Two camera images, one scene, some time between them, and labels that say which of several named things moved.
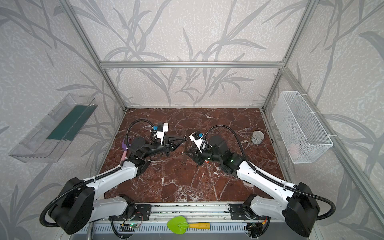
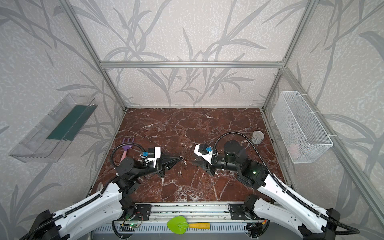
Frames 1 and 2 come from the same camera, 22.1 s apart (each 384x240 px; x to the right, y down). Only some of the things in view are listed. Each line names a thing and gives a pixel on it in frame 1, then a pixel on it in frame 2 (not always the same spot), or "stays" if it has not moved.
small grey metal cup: (257, 137) stays
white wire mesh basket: (303, 133) stays
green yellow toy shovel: (178, 225) stays
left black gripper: (168, 143) -> (162, 163)
